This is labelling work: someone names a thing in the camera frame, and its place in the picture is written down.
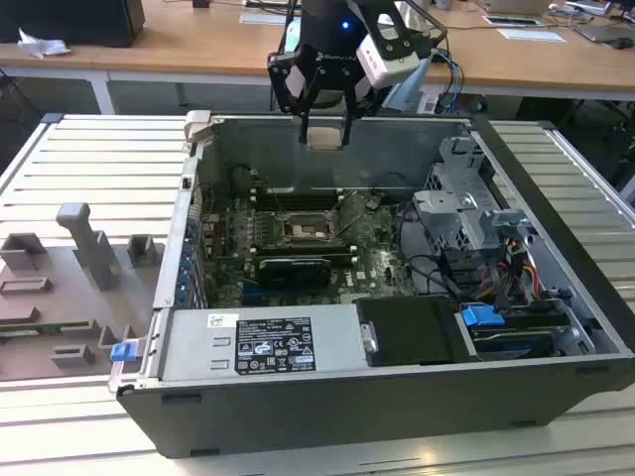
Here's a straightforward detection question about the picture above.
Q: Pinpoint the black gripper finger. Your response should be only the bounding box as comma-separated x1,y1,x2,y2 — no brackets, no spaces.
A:
266,47,325,146
340,66,385,149

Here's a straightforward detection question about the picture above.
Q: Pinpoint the small silver CPU plate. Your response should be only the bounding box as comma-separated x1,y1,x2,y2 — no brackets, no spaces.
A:
306,127,344,151

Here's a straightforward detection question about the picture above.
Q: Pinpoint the black RAM slot bank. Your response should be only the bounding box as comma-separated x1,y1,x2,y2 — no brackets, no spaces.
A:
251,186,346,212
250,241,359,257

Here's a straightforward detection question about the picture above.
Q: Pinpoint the CPU socket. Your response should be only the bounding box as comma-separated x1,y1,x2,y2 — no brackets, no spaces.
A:
280,211,344,248

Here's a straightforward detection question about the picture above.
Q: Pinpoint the beige case release latch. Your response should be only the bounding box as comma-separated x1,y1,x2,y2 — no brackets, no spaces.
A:
184,109,216,146

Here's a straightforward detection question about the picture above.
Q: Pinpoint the wooden office desk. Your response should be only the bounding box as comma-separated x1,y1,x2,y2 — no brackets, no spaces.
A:
0,0,635,115

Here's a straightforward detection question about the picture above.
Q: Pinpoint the metal disk bay cage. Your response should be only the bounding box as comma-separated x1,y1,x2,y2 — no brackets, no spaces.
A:
411,136,535,255

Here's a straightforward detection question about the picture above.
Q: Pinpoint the green motherboard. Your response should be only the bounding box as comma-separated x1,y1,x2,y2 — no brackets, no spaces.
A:
197,190,429,306

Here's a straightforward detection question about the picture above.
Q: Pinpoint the white paper sheet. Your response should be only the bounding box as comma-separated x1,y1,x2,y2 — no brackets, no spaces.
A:
497,27,568,44

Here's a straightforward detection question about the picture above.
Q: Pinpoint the black graphics card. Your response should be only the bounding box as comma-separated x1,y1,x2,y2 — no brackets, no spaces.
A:
256,254,332,291

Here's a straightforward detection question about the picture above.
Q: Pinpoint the black box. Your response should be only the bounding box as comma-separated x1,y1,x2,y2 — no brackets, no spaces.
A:
0,0,146,49

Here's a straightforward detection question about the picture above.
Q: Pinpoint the crumpled white paper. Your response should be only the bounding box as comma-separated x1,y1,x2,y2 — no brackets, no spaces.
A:
17,27,71,61

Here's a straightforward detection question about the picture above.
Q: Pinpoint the hard disk in blue carrier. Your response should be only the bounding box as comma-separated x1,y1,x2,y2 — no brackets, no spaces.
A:
458,302,570,362

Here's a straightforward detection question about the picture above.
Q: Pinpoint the grey laptop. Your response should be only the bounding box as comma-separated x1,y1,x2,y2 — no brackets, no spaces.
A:
572,22,635,45

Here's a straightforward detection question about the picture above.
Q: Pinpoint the grey power supply unit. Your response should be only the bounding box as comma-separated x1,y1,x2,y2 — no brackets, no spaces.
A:
161,304,371,383

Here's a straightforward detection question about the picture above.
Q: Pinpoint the grey parts rack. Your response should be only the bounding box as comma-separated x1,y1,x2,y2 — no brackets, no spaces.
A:
0,201,168,383

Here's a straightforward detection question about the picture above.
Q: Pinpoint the black open PC case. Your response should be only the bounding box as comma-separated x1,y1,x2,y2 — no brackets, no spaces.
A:
107,109,635,460

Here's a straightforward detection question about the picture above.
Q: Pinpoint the green RAM stick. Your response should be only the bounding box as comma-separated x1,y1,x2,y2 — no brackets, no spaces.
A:
0,321,68,334

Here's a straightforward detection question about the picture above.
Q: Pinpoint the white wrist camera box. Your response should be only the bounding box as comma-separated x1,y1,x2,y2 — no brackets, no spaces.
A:
355,10,422,90

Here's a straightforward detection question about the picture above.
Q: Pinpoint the blue cable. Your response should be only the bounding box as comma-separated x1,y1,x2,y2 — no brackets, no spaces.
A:
435,49,465,113

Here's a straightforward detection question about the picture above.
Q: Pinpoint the black cable bundle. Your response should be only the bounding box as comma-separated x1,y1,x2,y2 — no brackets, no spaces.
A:
396,200,480,304

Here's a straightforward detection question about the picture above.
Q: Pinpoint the coloured power wire bundle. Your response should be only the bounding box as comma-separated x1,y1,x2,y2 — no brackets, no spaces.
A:
503,236,543,301

